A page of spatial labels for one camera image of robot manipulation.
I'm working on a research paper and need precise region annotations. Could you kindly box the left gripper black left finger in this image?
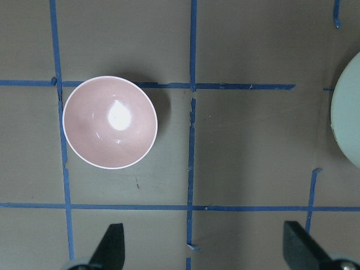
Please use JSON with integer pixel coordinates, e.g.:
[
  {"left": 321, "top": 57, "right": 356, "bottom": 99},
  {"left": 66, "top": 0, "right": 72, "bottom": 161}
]
[{"left": 88, "top": 223, "right": 124, "bottom": 270}]

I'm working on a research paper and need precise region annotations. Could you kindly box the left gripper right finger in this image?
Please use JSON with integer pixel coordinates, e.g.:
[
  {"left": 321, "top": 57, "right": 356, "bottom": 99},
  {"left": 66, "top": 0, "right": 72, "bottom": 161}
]
[{"left": 282, "top": 221, "right": 339, "bottom": 270}]

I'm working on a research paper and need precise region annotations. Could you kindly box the pale green cooking pot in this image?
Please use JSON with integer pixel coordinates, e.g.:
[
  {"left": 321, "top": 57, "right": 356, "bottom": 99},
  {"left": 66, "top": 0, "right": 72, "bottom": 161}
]
[{"left": 331, "top": 54, "right": 359, "bottom": 167}]

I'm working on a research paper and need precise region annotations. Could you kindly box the pink bowl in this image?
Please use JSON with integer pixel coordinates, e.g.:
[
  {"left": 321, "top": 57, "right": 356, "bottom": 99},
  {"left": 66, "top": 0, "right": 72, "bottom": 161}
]
[{"left": 62, "top": 76, "right": 158, "bottom": 170}]

